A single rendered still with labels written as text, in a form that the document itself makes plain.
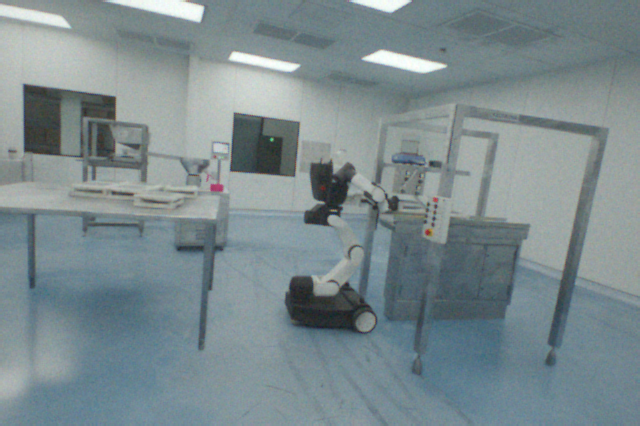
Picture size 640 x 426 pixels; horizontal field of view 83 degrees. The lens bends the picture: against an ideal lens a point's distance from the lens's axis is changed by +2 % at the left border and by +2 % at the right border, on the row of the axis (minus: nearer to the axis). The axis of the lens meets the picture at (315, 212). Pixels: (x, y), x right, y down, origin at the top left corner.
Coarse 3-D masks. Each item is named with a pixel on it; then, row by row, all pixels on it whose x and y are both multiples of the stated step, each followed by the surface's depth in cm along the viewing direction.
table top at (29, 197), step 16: (0, 192) 233; (16, 192) 239; (32, 192) 245; (48, 192) 251; (64, 192) 258; (0, 208) 195; (16, 208) 197; (32, 208) 198; (48, 208) 201; (64, 208) 205; (80, 208) 210; (96, 208) 214; (112, 208) 219; (128, 208) 224; (144, 208) 230; (160, 208) 235; (176, 208) 241; (192, 208) 248; (208, 208) 254
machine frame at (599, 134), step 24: (456, 120) 209; (504, 120) 218; (528, 120) 222; (552, 120) 226; (456, 144) 212; (600, 144) 239; (480, 192) 342; (576, 216) 251; (576, 240) 250; (432, 264) 222; (576, 264) 252; (360, 288) 323; (432, 288) 225; (552, 336) 263; (552, 360) 263
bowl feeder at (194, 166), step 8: (184, 160) 447; (192, 160) 446; (200, 160) 449; (184, 168) 455; (192, 168) 451; (200, 168) 456; (192, 176) 457; (200, 176) 464; (208, 176) 462; (216, 176) 467; (192, 184) 459; (200, 184) 467
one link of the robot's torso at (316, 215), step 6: (318, 204) 285; (324, 204) 287; (306, 210) 281; (312, 210) 282; (318, 210) 277; (324, 210) 279; (330, 210) 280; (342, 210) 282; (306, 216) 279; (312, 216) 278; (318, 216) 278; (324, 216) 281; (306, 222) 279; (312, 222) 280; (318, 222) 281
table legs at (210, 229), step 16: (32, 224) 292; (208, 224) 223; (32, 240) 294; (208, 240) 224; (32, 256) 296; (208, 256) 226; (32, 272) 298; (208, 272) 228; (32, 288) 300; (208, 288) 333
